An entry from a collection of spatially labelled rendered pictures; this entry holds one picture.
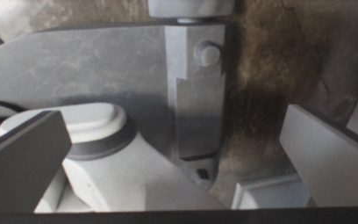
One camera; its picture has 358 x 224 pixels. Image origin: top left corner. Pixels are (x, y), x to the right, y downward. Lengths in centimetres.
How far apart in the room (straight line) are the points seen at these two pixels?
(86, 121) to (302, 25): 72
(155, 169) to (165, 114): 23
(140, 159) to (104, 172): 6
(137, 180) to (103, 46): 28
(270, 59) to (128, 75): 51
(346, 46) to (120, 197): 91
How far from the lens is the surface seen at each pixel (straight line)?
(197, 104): 50
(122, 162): 33
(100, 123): 35
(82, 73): 48
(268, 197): 109
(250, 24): 71
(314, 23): 86
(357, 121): 42
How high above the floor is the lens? 62
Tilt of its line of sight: 59 degrees down
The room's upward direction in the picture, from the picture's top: 157 degrees clockwise
